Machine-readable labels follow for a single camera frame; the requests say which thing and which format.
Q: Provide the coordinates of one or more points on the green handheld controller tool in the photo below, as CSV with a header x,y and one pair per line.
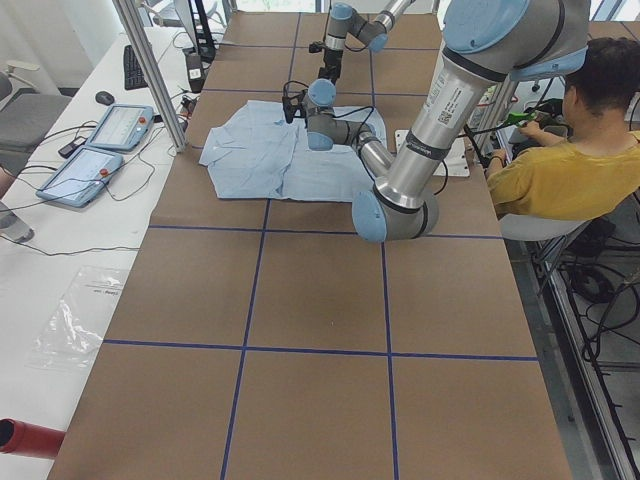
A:
x,y
519,119

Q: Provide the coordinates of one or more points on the red cylinder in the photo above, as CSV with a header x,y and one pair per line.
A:
x,y
30,440

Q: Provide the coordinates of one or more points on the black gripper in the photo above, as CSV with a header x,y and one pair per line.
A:
x,y
332,59

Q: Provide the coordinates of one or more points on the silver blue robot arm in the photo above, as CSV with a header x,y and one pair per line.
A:
x,y
484,43
344,20

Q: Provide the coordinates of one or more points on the far teach pendant tablet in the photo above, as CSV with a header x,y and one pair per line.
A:
x,y
122,127

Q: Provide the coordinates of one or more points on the black keyboard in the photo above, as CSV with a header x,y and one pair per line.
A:
x,y
133,74

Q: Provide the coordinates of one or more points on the light blue button shirt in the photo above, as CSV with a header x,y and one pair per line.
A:
x,y
257,154

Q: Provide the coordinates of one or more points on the teach pendant tablet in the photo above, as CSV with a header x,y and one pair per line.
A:
x,y
122,127
81,178

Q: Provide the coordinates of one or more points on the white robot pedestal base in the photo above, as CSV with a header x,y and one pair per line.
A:
x,y
450,160

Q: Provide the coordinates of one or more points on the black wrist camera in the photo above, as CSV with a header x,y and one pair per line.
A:
x,y
294,106
316,47

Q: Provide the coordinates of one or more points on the near teach pendant tablet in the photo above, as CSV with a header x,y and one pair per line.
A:
x,y
81,178

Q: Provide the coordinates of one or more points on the aluminium frame post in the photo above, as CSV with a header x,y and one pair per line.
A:
x,y
130,20

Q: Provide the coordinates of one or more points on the grey office chair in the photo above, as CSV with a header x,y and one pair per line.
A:
x,y
27,118

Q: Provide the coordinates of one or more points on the clear plastic bag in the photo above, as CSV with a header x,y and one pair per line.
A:
x,y
72,336

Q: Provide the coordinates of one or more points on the black computer mouse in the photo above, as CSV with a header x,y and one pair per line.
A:
x,y
104,97

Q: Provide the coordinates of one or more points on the person in yellow shirt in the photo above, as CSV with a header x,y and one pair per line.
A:
x,y
589,173

